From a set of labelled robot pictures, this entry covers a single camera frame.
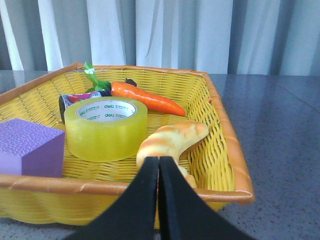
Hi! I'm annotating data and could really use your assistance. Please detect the green toy leaf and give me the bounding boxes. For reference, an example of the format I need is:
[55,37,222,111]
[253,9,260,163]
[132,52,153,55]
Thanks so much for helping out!
[83,61,111,93]

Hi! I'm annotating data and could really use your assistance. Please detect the yellow tape roll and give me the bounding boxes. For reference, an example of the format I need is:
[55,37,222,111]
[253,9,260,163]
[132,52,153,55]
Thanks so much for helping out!
[64,96,148,162]

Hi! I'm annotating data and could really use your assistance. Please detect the toy croissant bread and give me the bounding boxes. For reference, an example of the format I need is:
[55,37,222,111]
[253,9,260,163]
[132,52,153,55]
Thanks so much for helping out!
[136,120,209,188]

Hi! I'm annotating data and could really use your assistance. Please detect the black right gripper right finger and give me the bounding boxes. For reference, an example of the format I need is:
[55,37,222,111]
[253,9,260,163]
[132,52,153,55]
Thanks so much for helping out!
[158,156,252,240]

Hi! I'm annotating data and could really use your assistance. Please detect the purple foam block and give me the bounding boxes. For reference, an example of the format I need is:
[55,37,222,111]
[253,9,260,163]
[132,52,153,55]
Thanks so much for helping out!
[0,118,65,178]

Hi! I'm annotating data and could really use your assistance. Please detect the yellow woven basket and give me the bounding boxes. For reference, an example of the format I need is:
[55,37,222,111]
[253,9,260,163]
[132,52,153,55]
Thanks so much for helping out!
[0,62,255,225]

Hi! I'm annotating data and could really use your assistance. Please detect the small labelled can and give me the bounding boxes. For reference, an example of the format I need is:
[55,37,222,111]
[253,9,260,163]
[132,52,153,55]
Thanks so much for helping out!
[58,90,112,121]

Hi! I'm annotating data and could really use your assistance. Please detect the orange toy carrot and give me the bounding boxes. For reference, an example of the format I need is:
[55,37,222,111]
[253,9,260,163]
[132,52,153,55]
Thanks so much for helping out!
[110,81,186,117]

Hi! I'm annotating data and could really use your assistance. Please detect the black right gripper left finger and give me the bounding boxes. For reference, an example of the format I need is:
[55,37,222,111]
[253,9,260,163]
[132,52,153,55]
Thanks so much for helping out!
[65,157,159,240]

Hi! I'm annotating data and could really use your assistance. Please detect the white pleated curtain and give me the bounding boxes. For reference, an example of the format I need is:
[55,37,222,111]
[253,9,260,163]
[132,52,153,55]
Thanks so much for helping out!
[0,0,320,76]

